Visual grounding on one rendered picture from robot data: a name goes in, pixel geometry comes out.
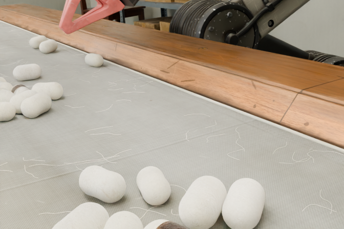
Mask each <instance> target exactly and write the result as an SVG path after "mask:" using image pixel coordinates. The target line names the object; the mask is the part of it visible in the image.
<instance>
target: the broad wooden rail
mask: <svg viewBox="0 0 344 229"><path fill-rule="evenodd" d="M62 13H63V11H60V10H55V9H50V8H45V7H40V6H35V5H29V4H24V3H23V4H15V5H5V6H0V20H1V21H3V22H6V23H8V24H11V25H14V26H16V27H19V28H22V29H24V30H27V31H30V32H32V33H35V34H38V35H40V36H41V35H42V36H45V37H46V38H48V39H53V40H55V41H57V42H60V43H62V44H65V45H68V46H70V47H73V48H75V49H78V50H81V51H83V52H86V53H93V54H99V55H101V56H102V57H103V59H105V60H107V61H110V62H113V63H115V64H118V65H120V66H123V67H126V68H129V69H131V70H134V71H137V72H139V73H142V74H145V75H147V76H150V77H153V78H155V79H158V80H161V81H163V82H166V83H169V84H171V85H174V86H177V87H179V88H182V89H185V90H187V91H190V92H192V93H195V94H198V95H200V96H203V97H206V98H209V99H211V100H214V101H217V102H219V103H222V104H225V105H227V106H230V107H233V108H235V109H238V110H241V111H243V112H246V113H249V114H251V115H254V116H256V117H259V118H262V119H264V120H267V121H270V122H272V123H275V124H278V125H281V126H283V127H286V128H289V129H291V130H294V131H297V132H299V133H302V134H305V135H307V136H310V137H312V138H315V139H318V140H320V141H323V142H326V143H328V144H331V145H334V146H336V147H339V148H342V149H344V67H343V66H337V65H332V64H327V63H322V62H317V61H312V60H307V59H301V58H296V57H291V56H286V55H281V54H276V53H271V52H266V51H261V50H256V49H251V48H246V47H241V46H237V45H232V44H227V43H222V42H217V41H211V40H206V39H201V38H196V37H191V36H186V35H181V34H176V33H171V32H165V31H159V30H155V29H150V28H145V27H140V26H135V25H130V24H125V23H121V22H116V21H111V20H106V19H100V20H98V21H96V22H93V23H91V24H89V25H87V26H85V27H83V28H81V29H79V30H77V31H75V32H73V33H71V34H66V33H65V32H64V31H63V30H61V29H60V28H59V23H60V20H61V16H62Z"/></svg>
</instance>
